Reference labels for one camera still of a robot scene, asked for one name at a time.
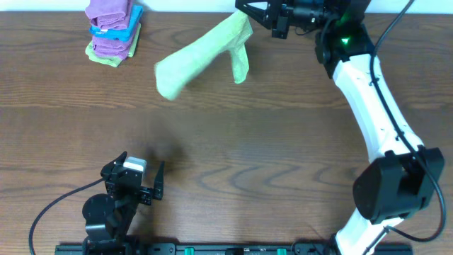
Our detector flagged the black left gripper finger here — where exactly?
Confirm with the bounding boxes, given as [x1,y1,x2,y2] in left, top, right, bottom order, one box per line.
[105,151,127,170]
[153,161,165,200]

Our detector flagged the light green microfiber cloth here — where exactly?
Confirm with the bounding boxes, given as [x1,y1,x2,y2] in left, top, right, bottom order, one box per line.
[154,11,253,101]

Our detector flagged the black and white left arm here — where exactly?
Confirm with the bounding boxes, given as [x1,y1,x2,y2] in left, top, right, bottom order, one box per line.
[82,152,165,255]

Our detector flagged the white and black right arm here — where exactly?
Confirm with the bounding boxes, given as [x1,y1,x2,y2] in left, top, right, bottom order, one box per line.
[235,0,445,254]

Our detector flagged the bottom green folded cloth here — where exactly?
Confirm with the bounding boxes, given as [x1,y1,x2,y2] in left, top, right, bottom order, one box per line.
[85,42,124,67]

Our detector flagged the lower purple folded cloth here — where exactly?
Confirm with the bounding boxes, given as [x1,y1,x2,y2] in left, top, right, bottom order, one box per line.
[91,24,141,60]

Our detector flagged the purple folded cloth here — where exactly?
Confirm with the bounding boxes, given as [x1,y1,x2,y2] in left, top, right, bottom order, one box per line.
[91,24,141,60]
[85,0,133,30]

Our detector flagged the blue folded cloth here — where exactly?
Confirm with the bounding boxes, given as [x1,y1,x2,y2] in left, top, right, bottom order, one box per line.
[88,5,143,42]

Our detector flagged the top purple folded cloth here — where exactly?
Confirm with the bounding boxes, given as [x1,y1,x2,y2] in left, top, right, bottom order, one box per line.
[85,0,133,30]

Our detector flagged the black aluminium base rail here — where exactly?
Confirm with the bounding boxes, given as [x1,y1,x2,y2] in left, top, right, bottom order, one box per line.
[55,242,414,255]

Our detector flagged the left green rail clip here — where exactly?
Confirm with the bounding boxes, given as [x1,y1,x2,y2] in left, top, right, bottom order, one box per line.
[184,247,195,255]

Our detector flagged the green rail clip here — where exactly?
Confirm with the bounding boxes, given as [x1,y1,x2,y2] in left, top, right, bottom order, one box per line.
[277,248,287,255]
[184,247,195,255]

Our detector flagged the right green rail clip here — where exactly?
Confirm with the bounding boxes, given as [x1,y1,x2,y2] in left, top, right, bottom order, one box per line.
[277,248,287,255]

